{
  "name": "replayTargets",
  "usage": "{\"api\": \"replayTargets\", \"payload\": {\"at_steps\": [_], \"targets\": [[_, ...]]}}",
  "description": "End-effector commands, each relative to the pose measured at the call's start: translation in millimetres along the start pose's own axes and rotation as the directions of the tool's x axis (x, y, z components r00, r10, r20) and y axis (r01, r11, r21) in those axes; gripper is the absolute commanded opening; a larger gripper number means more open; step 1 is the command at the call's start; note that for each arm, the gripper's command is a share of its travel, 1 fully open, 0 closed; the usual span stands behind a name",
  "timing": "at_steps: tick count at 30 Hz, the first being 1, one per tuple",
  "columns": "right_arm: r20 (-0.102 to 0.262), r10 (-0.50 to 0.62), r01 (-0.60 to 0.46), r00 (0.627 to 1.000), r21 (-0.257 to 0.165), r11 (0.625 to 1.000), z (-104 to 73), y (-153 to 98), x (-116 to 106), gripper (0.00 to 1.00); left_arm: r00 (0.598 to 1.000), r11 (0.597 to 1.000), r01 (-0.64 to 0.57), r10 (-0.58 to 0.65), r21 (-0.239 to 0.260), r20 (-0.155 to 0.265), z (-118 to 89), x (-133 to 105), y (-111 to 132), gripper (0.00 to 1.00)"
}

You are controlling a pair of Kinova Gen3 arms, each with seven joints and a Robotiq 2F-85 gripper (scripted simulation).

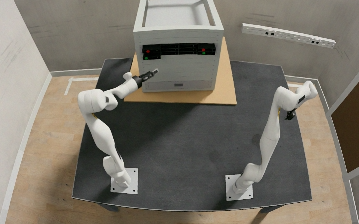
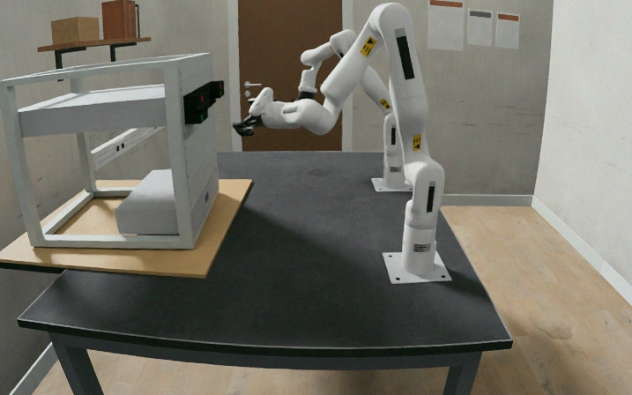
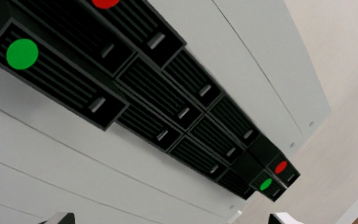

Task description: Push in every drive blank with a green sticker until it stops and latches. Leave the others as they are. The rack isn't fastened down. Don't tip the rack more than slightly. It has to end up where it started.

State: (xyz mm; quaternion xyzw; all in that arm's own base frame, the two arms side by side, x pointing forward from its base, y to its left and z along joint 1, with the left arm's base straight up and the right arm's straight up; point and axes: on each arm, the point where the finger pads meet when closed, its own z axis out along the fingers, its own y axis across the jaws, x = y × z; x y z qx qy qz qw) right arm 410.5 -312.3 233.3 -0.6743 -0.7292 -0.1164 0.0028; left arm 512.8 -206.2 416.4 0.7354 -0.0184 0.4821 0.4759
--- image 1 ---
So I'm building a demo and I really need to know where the tan flat wooden board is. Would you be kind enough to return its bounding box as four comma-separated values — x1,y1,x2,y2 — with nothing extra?
124,37,237,105

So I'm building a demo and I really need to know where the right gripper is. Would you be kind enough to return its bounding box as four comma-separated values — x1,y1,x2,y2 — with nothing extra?
284,109,297,121

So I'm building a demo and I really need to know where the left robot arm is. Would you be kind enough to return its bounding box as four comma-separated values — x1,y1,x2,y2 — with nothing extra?
77,72,138,188

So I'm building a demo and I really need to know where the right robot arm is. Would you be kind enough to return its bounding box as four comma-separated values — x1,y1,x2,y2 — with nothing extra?
233,81,318,194

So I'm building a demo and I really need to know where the white metal rack frame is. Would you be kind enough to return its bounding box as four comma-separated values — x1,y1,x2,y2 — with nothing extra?
133,0,224,93

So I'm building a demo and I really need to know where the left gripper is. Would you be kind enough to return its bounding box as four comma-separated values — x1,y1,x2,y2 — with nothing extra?
132,69,159,89

